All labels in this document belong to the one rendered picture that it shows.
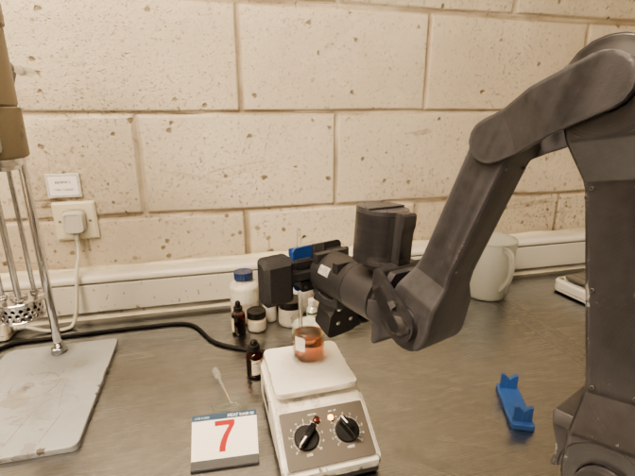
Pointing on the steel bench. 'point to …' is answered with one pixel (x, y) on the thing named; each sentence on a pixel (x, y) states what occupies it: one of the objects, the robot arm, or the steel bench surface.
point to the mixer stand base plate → (49, 398)
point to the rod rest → (514, 404)
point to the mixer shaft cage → (29, 300)
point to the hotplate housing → (313, 408)
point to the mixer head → (9, 114)
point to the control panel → (326, 450)
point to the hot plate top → (335, 367)
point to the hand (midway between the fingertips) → (303, 257)
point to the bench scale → (572, 285)
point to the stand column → (41, 261)
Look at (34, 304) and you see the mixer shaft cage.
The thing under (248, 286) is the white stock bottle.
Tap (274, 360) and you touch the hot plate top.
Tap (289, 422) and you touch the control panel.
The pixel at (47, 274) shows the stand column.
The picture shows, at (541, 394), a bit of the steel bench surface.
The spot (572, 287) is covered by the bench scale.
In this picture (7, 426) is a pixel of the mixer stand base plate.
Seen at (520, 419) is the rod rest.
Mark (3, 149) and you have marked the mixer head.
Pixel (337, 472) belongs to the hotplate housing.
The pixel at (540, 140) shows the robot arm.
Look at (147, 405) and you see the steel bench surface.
